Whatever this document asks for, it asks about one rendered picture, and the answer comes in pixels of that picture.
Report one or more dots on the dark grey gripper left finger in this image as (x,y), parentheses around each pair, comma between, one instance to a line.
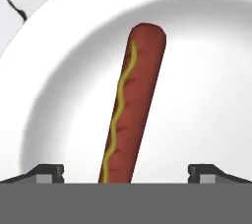
(46,171)

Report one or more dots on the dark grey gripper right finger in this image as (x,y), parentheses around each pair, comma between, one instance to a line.
(205,171)

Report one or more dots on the large white plate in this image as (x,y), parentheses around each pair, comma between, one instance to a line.
(203,103)

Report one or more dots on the red sausage with mustard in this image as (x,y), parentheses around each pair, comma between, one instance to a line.
(136,103)

